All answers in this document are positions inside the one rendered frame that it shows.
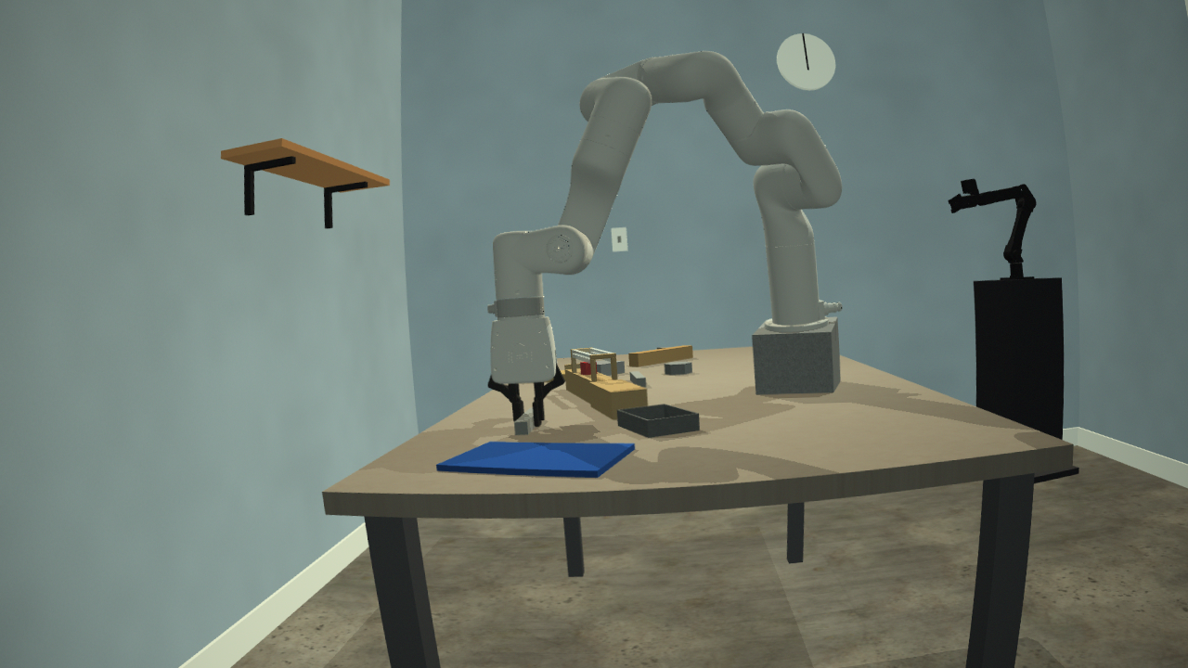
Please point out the blue flat rectangular slab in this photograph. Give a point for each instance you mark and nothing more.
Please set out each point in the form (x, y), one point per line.
(584, 460)

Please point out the tan wooden batten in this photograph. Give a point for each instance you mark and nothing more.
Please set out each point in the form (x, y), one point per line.
(659, 356)

